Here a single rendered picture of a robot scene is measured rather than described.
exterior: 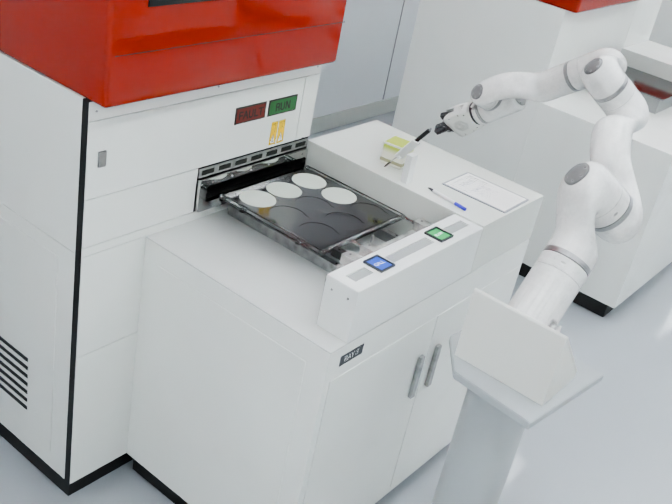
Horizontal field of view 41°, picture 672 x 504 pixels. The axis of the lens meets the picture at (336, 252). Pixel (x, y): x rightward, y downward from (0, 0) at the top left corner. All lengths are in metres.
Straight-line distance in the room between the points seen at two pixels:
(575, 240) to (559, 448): 1.36
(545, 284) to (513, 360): 0.19
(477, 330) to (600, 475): 1.35
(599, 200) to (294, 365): 0.80
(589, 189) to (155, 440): 1.37
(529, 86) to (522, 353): 0.96
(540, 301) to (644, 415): 1.68
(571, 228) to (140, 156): 1.04
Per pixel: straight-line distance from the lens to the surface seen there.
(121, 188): 2.26
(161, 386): 2.55
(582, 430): 3.51
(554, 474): 3.26
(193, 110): 2.33
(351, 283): 2.04
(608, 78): 2.46
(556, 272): 2.13
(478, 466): 2.29
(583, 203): 2.16
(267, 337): 2.17
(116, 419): 2.70
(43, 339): 2.54
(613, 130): 2.37
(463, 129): 2.94
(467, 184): 2.67
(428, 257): 2.24
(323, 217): 2.44
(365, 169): 2.63
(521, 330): 2.03
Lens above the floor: 1.99
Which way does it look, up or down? 29 degrees down
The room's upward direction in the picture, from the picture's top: 12 degrees clockwise
